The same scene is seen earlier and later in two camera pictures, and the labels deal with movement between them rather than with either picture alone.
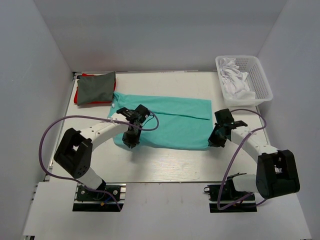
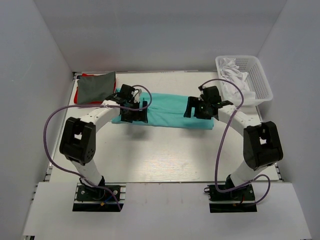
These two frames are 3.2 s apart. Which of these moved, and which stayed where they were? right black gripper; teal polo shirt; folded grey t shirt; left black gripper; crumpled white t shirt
Moved: left black gripper; teal polo shirt; right black gripper
Stayed: crumpled white t shirt; folded grey t shirt
